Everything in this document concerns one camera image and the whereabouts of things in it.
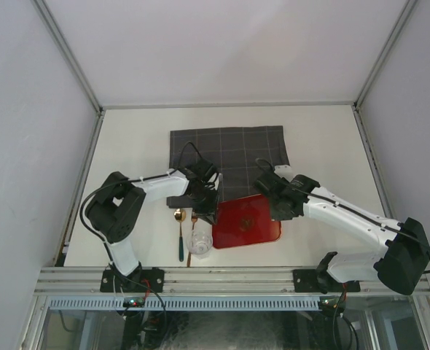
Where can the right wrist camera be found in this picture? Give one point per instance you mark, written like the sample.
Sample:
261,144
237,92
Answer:
269,184

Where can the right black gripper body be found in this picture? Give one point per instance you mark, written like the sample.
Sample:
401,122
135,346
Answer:
277,214

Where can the red rectangular tray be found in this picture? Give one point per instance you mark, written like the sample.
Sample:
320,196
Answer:
244,222

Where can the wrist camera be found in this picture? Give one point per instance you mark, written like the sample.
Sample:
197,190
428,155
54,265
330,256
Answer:
269,184
204,170

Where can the grey slotted cable duct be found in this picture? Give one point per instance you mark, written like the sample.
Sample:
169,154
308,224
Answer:
152,303

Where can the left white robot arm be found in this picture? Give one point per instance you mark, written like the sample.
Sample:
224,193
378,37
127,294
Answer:
111,212

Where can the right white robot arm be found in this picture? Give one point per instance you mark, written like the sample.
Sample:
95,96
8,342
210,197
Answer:
399,251

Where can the rose gold fork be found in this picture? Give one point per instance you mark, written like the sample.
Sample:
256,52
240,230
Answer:
194,220

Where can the grey checked cloth napkin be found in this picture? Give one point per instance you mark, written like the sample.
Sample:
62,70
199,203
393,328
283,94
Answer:
233,150

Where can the aluminium front rail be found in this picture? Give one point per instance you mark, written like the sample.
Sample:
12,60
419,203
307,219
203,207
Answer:
178,281

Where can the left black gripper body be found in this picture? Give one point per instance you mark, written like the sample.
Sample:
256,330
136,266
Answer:
205,200

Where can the aluminium frame post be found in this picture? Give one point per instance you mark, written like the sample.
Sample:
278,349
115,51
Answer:
393,37
65,50

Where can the gold spoon green handle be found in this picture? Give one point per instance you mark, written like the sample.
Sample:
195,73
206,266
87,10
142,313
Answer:
180,216

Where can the left aluminium frame post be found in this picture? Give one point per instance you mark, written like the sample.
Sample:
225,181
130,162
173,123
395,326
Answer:
65,50

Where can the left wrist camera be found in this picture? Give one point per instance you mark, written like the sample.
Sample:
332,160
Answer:
204,170

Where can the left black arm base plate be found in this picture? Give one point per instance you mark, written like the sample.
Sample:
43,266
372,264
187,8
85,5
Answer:
142,281

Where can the right aluminium frame post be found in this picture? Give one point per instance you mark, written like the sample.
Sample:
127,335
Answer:
393,37

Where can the clear glass cup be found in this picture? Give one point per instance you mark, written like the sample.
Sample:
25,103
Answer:
202,244

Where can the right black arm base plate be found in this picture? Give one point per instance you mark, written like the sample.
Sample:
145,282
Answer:
309,280

